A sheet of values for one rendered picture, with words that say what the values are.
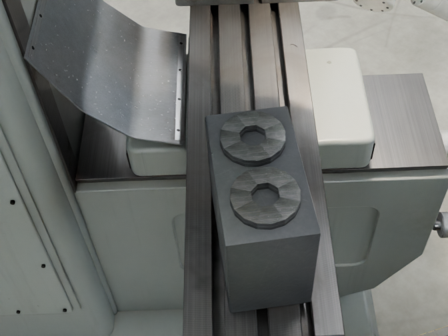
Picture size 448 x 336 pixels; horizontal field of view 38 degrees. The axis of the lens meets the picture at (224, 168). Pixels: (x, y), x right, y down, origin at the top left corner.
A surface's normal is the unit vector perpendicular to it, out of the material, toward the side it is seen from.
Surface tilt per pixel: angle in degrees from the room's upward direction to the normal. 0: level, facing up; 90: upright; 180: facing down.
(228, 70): 0
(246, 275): 90
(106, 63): 45
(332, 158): 90
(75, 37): 63
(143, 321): 0
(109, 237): 90
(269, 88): 0
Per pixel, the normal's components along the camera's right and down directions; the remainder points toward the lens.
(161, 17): -0.04, -0.62
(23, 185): 0.02, 0.77
